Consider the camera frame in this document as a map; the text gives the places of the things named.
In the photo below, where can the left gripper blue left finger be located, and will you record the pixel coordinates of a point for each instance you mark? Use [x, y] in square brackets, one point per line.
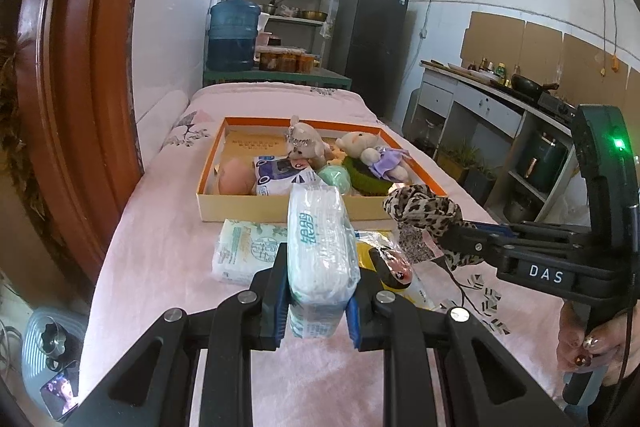
[271, 286]

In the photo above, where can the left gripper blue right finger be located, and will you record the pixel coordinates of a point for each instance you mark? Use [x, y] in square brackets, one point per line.
[369, 322]

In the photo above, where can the yellow doll face packet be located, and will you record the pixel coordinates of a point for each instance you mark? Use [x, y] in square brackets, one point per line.
[379, 253]

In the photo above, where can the white blue tissue pack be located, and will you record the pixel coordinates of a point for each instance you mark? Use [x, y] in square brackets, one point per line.
[323, 270]

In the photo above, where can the green patterned tissue pack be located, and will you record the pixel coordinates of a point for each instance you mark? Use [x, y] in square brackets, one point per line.
[245, 248]

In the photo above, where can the leopard print cloth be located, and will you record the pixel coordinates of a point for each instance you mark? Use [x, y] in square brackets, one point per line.
[422, 218]

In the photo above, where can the purple white tissue packet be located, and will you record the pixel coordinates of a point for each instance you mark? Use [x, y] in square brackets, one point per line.
[277, 175]

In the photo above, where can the mint green soft ball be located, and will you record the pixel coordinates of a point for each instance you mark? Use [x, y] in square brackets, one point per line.
[337, 176]

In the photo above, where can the peach soft ball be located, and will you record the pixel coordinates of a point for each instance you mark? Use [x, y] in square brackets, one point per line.
[236, 177]

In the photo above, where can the right hand painted nails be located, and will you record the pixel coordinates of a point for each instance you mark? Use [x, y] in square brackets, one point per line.
[604, 346]

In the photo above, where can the dark green pot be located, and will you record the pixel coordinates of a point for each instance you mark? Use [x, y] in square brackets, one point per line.
[541, 162]

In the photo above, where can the white kitchen counter cabinet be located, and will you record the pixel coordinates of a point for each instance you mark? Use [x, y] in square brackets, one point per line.
[451, 111]

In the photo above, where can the cream bear purple dress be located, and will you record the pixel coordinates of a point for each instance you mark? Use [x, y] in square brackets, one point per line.
[384, 162]

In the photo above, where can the black gas stove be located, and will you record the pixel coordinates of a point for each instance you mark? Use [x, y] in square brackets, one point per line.
[557, 108]

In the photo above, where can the yellow planter box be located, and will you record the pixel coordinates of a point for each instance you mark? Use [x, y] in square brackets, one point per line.
[456, 163]

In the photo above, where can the grey plush toy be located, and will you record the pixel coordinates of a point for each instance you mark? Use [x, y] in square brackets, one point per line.
[305, 142]

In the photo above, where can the black frying pan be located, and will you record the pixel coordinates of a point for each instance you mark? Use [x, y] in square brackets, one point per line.
[531, 88]

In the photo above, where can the orange rimmed cardboard tray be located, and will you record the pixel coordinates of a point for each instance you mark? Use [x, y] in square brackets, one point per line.
[249, 137]

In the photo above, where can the green low table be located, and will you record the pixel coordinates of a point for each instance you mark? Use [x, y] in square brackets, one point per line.
[318, 77]

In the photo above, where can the dark grey refrigerator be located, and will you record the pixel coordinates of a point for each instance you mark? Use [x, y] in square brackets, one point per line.
[365, 47]

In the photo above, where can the blue water jug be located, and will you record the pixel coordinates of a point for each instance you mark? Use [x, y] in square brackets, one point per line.
[232, 36]

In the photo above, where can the brown wooden headboard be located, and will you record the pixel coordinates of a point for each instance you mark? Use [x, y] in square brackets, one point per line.
[74, 155]

